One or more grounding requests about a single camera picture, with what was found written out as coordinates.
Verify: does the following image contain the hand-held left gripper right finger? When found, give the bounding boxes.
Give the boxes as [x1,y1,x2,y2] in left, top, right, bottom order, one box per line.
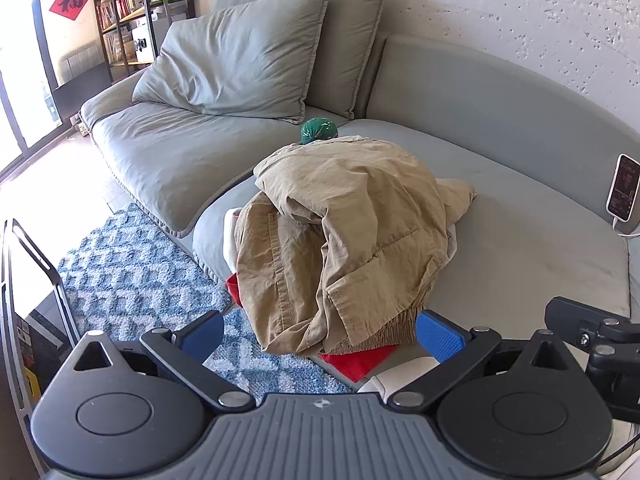
[389,310,585,409]

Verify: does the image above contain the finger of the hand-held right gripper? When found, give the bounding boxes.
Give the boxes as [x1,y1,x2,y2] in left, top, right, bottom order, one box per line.
[544,297,630,346]

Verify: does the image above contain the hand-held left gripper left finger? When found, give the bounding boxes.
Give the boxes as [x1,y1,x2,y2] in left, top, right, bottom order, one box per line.
[74,310,257,414]

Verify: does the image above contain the khaki pants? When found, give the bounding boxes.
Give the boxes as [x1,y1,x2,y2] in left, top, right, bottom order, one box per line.
[232,135,477,358]

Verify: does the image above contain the red garment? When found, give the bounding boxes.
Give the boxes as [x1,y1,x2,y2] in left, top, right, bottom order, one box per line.
[224,272,402,382]

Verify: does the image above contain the grey sofa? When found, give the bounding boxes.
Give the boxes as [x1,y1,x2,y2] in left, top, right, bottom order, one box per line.
[80,0,640,411]

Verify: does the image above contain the blue patterned rug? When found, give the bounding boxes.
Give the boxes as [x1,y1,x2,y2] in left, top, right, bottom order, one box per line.
[57,202,354,407]

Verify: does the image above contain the white smartphone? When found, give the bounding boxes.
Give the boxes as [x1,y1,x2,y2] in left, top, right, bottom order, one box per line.
[606,153,640,222]

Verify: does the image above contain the green round toy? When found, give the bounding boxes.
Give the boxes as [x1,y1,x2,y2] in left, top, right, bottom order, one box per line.
[300,117,340,146]

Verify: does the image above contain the large grey throw pillow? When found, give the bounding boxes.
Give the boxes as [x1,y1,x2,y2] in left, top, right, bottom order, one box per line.
[132,0,332,125]

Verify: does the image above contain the white radiator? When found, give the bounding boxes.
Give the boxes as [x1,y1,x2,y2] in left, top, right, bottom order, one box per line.
[58,42,104,84]

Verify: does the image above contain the glass sliding door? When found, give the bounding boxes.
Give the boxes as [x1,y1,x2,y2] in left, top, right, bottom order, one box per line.
[0,0,63,177]

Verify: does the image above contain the wooden bookshelf with books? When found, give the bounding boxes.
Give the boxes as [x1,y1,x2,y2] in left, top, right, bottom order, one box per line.
[91,0,199,84]

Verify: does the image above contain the white charging cable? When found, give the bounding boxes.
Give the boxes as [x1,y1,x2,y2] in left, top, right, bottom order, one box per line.
[612,217,640,239]

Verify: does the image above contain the black metal frame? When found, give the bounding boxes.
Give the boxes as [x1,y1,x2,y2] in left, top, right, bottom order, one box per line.
[0,217,85,463]

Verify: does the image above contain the red diamond wall decoration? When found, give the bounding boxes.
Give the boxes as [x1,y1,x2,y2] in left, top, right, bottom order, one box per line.
[49,0,90,22]

